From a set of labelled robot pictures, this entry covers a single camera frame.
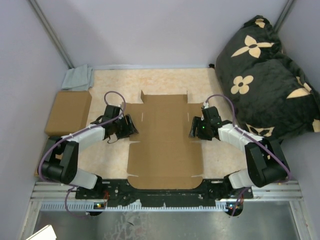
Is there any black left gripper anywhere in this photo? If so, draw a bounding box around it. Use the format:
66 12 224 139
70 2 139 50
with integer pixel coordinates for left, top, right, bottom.
112 114 138 140

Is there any brown cardboard box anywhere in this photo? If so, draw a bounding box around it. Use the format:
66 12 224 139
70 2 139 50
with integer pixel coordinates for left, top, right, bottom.
125 92 204 190
44 91 92 136

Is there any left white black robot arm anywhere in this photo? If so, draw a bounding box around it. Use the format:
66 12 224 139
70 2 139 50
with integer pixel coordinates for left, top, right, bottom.
38 105 138 199

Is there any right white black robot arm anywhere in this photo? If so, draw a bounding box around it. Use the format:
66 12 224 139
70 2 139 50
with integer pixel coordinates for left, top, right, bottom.
189 103 291 198

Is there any light blue folded cloth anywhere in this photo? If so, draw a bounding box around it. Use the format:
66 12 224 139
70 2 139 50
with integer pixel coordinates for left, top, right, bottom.
61 64 94 92

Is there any black floral pillow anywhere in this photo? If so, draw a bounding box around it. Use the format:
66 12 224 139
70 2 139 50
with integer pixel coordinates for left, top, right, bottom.
214 15 320 140

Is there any white object corner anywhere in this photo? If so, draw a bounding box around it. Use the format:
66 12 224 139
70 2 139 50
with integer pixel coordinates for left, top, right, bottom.
26 224 57 240

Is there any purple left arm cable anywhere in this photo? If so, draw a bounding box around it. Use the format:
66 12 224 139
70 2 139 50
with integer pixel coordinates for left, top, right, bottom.
38 90 126 219

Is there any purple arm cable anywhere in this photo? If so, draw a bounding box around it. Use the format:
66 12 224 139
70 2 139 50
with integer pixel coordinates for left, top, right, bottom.
38 90 126 219
204 94 293 218

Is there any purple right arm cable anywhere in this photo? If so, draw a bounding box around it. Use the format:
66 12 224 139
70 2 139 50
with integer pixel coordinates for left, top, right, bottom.
204 94 293 218

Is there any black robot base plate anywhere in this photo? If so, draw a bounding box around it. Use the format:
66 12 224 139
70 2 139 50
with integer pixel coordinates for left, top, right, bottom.
75 179 254 209

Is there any white slotted cable duct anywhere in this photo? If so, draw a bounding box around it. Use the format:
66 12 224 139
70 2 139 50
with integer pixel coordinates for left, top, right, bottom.
39 201 247 212

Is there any aluminium frame rail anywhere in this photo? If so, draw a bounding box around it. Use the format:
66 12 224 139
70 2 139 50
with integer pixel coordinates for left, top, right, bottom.
31 181 302 201

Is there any right aluminium corner post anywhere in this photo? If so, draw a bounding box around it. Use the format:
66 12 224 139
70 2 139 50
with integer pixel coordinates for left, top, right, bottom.
273 0 296 32

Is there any aluminium corner post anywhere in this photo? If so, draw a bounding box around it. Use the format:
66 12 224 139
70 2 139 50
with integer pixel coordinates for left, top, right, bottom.
27 0 75 69
273 0 296 32

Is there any left aluminium corner post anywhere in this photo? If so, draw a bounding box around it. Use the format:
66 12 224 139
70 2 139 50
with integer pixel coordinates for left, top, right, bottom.
27 0 75 69

